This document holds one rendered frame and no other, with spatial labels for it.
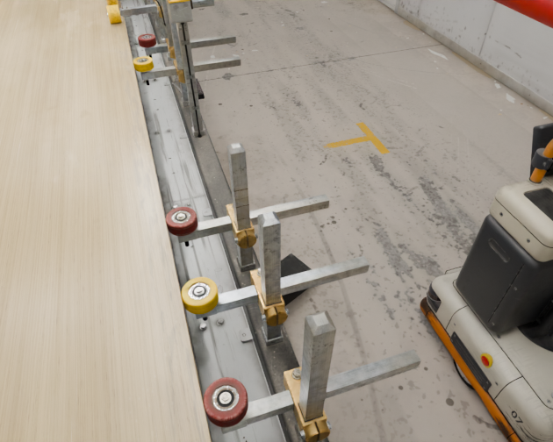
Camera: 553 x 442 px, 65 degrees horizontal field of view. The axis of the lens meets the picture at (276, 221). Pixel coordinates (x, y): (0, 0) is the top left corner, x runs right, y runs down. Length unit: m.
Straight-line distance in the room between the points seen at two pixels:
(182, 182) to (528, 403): 1.42
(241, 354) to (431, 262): 1.36
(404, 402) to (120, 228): 1.26
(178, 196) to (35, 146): 0.49
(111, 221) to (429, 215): 1.84
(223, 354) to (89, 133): 0.84
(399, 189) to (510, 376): 1.34
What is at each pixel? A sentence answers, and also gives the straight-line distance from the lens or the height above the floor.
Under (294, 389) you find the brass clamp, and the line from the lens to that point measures 0.93.
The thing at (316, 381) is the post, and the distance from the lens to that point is 0.77.
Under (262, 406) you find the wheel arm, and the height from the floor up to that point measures 0.82.
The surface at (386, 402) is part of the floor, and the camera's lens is 1.87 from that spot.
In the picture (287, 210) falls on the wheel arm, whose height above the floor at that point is 0.85.
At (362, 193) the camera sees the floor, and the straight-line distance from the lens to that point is 2.62.
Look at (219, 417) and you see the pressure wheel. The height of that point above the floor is 0.91.
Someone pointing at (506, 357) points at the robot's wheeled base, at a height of 0.28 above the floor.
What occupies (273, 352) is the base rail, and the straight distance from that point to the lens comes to 1.11.
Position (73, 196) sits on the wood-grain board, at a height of 0.90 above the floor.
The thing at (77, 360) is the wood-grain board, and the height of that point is 0.90.
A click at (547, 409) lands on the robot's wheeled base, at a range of 1.73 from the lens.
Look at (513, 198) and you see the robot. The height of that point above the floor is 0.81.
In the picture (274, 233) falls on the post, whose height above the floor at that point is 1.09.
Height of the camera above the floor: 1.68
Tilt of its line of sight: 44 degrees down
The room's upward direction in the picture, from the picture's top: 1 degrees counter-clockwise
